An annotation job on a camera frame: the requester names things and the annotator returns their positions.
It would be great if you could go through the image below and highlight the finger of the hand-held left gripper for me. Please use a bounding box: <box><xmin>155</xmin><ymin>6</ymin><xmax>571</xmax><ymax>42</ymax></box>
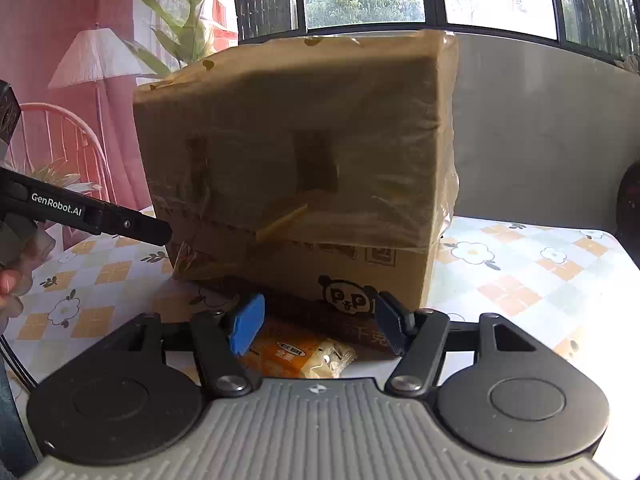
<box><xmin>0</xmin><ymin>80</ymin><xmax>22</xmax><ymax>144</ymax></box>
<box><xmin>94</xmin><ymin>208</ymin><xmax>174</xmax><ymax>247</ymax></box>

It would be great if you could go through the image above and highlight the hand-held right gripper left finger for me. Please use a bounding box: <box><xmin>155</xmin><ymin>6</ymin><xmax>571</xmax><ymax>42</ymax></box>
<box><xmin>107</xmin><ymin>292</ymin><xmax>266</xmax><ymax>397</ymax></box>

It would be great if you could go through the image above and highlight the black cable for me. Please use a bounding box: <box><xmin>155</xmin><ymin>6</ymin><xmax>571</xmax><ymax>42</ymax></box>
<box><xmin>0</xmin><ymin>335</ymin><xmax>39</xmax><ymax>392</ymax></box>

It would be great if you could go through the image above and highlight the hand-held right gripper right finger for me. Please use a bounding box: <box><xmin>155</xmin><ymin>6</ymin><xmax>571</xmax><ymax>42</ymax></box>
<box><xmin>375</xmin><ymin>291</ymin><xmax>546</xmax><ymax>397</ymax></box>

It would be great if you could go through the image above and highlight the person's left hand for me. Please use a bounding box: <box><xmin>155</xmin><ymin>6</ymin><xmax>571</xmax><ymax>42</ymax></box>
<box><xmin>0</xmin><ymin>239</ymin><xmax>56</xmax><ymax>316</ymax></box>

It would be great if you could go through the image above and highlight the orange snack packet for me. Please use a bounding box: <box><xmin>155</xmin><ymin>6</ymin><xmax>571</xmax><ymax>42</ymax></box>
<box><xmin>239</xmin><ymin>317</ymin><xmax>359</xmax><ymax>380</ymax></box>

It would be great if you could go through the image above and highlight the black exercise bike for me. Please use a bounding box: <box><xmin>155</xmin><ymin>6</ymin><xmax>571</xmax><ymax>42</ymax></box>
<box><xmin>615</xmin><ymin>160</ymin><xmax>640</xmax><ymax>242</ymax></box>

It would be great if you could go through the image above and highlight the brown cardboard box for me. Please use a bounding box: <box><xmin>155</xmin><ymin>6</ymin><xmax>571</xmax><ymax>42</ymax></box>
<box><xmin>132</xmin><ymin>30</ymin><xmax>460</xmax><ymax>318</ymax></box>

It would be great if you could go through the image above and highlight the checked floral tablecloth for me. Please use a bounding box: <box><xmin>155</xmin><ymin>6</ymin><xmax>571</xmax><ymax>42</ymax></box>
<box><xmin>0</xmin><ymin>205</ymin><xmax>640</xmax><ymax>463</ymax></box>

